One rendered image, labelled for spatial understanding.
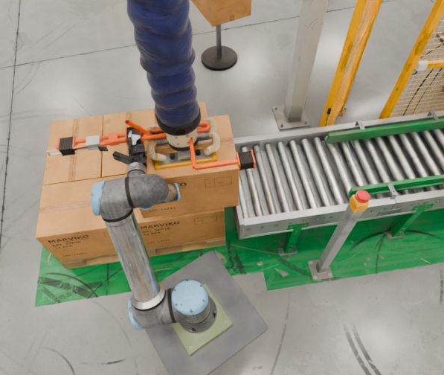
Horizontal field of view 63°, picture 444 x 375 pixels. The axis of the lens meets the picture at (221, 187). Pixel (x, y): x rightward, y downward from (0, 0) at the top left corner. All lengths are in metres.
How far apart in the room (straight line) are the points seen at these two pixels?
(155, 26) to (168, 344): 1.39
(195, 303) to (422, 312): 1.82
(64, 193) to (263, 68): 2.48
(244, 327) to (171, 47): 1.30
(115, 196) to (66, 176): 1.47
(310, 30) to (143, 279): 2.15
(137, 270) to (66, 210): 1.19
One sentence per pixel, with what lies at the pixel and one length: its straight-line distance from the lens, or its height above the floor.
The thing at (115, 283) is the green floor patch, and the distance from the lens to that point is 2.86.
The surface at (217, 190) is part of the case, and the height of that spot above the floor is 0.82.
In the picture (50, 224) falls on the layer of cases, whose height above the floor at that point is 0.54.
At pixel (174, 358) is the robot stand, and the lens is 1.89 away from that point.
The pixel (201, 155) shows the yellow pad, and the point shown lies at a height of 1.03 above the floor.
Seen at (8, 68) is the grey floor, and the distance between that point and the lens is 4.80.
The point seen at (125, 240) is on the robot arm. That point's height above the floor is 1.38.
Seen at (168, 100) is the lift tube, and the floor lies 1.44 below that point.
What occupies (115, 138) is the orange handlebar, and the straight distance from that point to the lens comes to 2.01.
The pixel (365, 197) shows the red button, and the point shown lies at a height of 1.04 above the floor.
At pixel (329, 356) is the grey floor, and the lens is 2.71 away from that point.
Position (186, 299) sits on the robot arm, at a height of 1.05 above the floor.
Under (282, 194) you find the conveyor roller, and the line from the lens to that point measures 2.44.
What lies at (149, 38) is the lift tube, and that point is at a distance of 1.50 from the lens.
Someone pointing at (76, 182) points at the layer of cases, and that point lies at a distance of 2.69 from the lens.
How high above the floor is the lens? 2.60
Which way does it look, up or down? 57 degrees down
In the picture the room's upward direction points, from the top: 2 degrees counter-clockwise
